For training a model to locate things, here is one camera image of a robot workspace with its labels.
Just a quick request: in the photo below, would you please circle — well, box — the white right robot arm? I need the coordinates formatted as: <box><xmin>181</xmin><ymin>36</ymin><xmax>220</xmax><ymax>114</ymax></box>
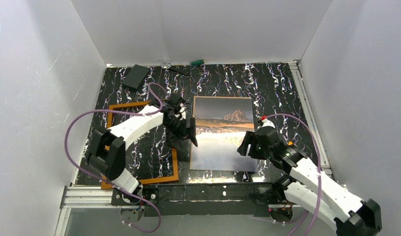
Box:
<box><xmin>237</xmin><ymin>118</ymin><xmax>382</xmax><ymax>236</ymax></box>

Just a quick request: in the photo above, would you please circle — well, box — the black flat tool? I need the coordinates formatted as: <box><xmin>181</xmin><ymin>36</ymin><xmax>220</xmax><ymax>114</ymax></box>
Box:
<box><xmin>169</xmin><ymin>66</ymin><xmax>190</xmax><ymax>76</ymax></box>

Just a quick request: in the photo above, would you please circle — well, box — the aluminium rail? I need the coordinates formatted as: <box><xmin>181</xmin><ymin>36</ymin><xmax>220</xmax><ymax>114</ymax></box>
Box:
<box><xmin>62</xmin><ymin>184</ymin><xmax>355</xmax><ymax>209</ymax></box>
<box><xmin>287</xmin><ymin>61</ymin><xmax>334</xmax><ymax>178</ymax></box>

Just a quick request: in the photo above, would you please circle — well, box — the mountain landscape photo print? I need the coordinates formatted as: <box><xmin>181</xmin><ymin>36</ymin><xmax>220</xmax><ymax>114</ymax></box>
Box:
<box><xmin>190</xmin><ymin>96</ymin><xmax>258</xmax><ymax>172</ymax></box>

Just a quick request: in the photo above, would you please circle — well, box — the orange wooden picture frame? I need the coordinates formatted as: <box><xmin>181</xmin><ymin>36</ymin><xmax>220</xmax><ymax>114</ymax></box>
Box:
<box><xmin>101</xmin><ymin>101</ymin><xmax>179</xmax><ymax>190</ymax></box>

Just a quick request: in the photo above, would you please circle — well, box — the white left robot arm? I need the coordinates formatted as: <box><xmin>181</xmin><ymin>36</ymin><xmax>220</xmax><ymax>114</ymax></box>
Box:
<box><xmin>86</xmin><ymin>93</ymin><xmax>198</xmax><ymax>195</ymax></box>

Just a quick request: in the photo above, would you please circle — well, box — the silver metal clip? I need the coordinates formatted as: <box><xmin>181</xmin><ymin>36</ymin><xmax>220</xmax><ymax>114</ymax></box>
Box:
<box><xmin>160</xmin><ymin>59</ymin><xmax>171</xmax><ymax>69</ymax></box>

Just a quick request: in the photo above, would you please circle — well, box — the black rectangular box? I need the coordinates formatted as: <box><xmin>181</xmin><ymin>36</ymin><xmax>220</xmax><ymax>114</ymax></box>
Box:
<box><xmin>122</xmin><ymin>64</ymin><xmax>150</xmax><ymax>91</ymax></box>

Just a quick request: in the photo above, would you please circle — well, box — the green handled screwdriver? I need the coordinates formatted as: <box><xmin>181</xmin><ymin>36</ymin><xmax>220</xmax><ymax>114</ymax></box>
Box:
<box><xmin>190</xmin><ymin>59</ymin><xmax>204</xmax><ymax>65</ymax></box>

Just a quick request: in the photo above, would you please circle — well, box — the aluminium rail right side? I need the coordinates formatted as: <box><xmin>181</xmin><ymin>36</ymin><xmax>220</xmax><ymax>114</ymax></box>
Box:
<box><xmin>287</xmin><ymin>61</ymin><xmax>334</xmax><ymax>178</ymax></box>

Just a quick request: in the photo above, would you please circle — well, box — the aluminium rail front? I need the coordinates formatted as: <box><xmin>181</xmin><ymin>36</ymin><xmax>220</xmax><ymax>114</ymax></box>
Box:
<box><xmin>62</xmin><ymin>184</ymin><xmax>355</xmax><ymax>209</ymax></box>

